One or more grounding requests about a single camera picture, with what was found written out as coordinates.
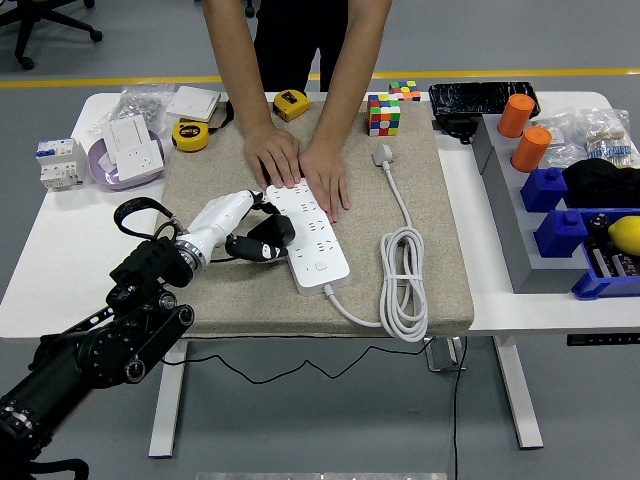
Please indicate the yellow lemon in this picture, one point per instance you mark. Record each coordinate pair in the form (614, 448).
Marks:
(625, 236)

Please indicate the dark parts in bin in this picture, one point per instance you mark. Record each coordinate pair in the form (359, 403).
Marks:
(612, 262)

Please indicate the blue plastic bin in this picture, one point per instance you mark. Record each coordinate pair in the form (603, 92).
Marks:
(595, 287)

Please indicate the grey-brown fabric mat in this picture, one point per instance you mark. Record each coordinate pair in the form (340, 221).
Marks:
(445, 225)

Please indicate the person's torso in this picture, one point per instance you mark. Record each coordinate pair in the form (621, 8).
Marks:
(300, 40)

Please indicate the black cloth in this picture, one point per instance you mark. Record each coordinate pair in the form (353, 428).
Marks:
(600, 182)

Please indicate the orange cylinder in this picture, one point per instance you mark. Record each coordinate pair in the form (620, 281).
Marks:
(531, 149)
(515, 116)

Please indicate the clear plastic parts bag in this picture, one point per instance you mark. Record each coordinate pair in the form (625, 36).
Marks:
(562, 130)

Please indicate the black marbled tray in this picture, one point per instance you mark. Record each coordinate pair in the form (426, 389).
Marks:
(475, 97)

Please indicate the black table control panel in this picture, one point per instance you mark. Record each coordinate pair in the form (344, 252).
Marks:
(602, 339)

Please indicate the black office chair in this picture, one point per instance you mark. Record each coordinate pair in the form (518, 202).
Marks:
(30, 22)

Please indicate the person's left hand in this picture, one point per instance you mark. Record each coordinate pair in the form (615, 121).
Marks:
(325, 172)

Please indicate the person's right forearm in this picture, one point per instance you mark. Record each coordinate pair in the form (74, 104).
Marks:
(237, 65)

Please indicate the purple bowl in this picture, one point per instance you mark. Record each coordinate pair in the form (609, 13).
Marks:
(107, 177)

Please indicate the small colourful puzzle cube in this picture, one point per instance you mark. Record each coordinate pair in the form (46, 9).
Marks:
(404, 91)

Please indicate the black power plug adapter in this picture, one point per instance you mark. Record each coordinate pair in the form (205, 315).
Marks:
(275, 229)

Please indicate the person's right hand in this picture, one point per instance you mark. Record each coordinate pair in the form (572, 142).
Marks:
(272, 152)

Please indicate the large colourful puzzle cube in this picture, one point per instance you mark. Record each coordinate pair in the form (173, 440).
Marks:
(384, 115)

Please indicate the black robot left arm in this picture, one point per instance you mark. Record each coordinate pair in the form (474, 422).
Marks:
(110, 345)

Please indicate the white three-pin plug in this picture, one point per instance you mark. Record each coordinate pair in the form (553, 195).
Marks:
(384, 154)

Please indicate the grey stepped block stand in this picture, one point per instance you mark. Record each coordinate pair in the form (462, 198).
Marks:
(505, 200)

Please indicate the yellow round tape measure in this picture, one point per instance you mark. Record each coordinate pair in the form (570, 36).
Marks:
(190, 136)

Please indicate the metal bracket under table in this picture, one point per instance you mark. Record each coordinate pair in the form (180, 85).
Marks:
(442, 357)

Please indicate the white power strip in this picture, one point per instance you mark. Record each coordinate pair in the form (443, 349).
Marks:
(320, 250)

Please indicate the white wall socket panel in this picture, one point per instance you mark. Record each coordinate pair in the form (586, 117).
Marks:
(140, 160)

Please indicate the yellow square tape measure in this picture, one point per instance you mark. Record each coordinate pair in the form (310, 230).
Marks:
(291, 105)

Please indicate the clear bag of screws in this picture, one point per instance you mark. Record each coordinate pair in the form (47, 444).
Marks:
(137, 102)

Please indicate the person's left forearm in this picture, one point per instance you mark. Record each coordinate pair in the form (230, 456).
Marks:
(355, 60)

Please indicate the white flat box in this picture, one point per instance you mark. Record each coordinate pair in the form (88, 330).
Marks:
(192, 102)

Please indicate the blue block with knob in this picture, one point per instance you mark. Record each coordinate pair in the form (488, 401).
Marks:
(544, 190)
(560, 235)

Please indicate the white table leg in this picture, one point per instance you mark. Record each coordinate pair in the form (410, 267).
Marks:
(522, 400)
(165, 425)

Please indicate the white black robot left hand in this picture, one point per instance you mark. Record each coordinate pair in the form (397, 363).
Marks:
(217, 220)

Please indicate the white circuit breaker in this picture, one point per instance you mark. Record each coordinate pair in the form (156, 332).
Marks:
(60, 165)

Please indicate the clear bag of resistors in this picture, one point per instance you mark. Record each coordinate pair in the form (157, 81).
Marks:
(610, 140)

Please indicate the white wall switch panel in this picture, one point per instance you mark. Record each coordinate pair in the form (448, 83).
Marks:
(125, 132)

